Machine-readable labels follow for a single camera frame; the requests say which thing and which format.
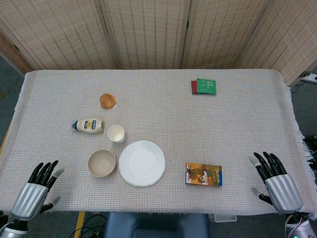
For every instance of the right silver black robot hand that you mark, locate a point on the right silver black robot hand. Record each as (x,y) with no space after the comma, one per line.
(284,191)

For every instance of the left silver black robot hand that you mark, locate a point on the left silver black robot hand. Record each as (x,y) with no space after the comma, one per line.
(29,198)

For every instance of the beige bowl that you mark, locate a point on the beige bowl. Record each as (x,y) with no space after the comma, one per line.
(101,163)

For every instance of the white paper cup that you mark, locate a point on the white paper cup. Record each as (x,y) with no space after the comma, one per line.
(116,134)

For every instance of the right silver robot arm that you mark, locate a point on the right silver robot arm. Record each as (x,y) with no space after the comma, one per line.
(302,228)

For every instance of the large white plate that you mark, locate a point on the large white plate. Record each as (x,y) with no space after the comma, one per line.
(142,164)

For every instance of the orange jelly cup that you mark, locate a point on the orange jelly cup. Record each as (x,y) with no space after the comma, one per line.
(107,101)

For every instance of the colourful snack box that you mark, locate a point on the colourful snack box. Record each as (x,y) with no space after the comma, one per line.
(204,174)

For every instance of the mayonnaise squeeze bottle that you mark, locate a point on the mayonnaise squeeze bottle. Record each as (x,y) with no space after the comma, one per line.
(90,126)

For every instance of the white power strip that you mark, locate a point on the white power strip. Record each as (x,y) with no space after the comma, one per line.
(310,77)

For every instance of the blue padded seat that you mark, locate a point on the blue padded seat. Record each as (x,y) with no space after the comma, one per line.
(156,226)

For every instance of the green card box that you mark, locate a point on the green card box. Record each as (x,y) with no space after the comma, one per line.
(208,86)

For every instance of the red card box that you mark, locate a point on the red card box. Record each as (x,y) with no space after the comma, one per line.
(194,86)

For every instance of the white woven tablecloth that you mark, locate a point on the white woven tablecloth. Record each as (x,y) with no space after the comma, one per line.
(161,119)

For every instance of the woven bamboo screen panel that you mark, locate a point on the woven bamboo screen panel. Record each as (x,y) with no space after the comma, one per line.
(62,34)
(223,32)
(12,54)
(289,37)
(146,34)

